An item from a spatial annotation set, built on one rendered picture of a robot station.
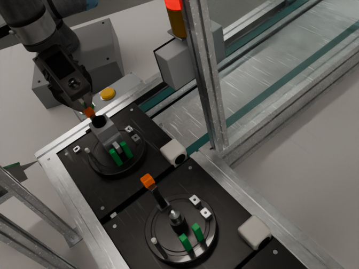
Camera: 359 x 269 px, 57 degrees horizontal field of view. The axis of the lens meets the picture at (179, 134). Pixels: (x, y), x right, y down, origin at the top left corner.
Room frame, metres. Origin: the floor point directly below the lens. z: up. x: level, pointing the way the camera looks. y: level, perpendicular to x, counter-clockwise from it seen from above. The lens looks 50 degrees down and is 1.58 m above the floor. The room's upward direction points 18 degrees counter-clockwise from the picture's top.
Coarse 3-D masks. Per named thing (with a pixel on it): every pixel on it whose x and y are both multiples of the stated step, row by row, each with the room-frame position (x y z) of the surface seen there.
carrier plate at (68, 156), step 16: (128, 112) 0.64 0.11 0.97; (144, 128) 0.57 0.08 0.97; (160, 128) 0.55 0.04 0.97; (80, 144) 0.59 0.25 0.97; (160, 144) 0.50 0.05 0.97; (64, 160) 0.55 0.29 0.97; (80, 160) 0.54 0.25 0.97; (144, 160) 0.47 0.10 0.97; (160, 160) 0.46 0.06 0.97; (80, 176) 0.49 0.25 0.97; (96, 176) 0.47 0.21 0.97; (128, 176) 0.44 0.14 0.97; (160, 176) 0.42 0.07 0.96; (96, 192) 0.43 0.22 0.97; (112, 192) 0.42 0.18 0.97; (128, 192) 0.40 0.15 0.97; (96, 208) 0.39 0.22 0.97; (112, 208) 0.38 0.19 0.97
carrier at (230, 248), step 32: (192, 160) 0.43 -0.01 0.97; (160, 192) 0.38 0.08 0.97; (192, 192) 0.35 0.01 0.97; (224, 192) 0.33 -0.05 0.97; (128, 224) 0.33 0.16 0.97; (160, 224) 0.30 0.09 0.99; (192, 224) 0.28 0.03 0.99; (224, 224) 0.26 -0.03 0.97; (256, 224) 0.24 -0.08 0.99; (128, 256) 0.26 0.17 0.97; (160, 256) 0.24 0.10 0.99; (192, 256) 0.22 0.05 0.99; (224, 256) 0.21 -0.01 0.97
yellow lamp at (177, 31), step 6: (168, 12) 0.47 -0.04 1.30; (174, 12) 0.46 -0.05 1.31; (180, 12) 0.46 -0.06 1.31; (174, 18) 0.46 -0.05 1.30; (180, 18) 0.46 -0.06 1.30; (174, 24) 0.47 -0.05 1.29; (180, 24) 0.46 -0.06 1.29; (174, 30) 0.47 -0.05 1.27; (180, 30) 0.46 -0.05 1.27; (180, 36) 0.46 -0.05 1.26; (186, 36) 0.46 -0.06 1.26
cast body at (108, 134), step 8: (96, 120) 0.52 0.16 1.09; (104, 120) 0.51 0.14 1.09; (96, 128) 0.51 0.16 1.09; (104, 128) 0.50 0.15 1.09; (112, 128) 0.50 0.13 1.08; (96, 136) 0.51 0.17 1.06; (104, 136) 0.49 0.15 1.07; (112, 136) 0.50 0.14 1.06; (120, 136) 0.50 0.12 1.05; (104, 144) 0.48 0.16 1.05; (112, 144) 0.48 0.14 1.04; (120, 152) 0.47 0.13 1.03
